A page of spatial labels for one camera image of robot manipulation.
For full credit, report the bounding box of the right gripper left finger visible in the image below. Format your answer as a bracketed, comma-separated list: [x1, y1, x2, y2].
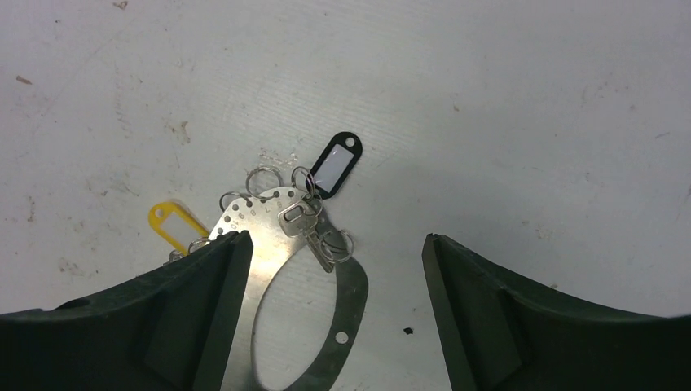
[1, 231, 253, 390]

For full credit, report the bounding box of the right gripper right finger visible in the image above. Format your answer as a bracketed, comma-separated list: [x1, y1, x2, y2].
[421, 234, 690, 390]

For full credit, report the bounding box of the yellow key tag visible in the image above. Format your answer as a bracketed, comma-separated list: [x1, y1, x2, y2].
[147, 200, 209, 256]

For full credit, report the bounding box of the silver key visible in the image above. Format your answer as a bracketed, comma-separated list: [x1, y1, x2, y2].
[278, 200, 335, 273]

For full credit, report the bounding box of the black key tag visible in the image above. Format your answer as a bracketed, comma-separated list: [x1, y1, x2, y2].
[310, 131, 363, 200]

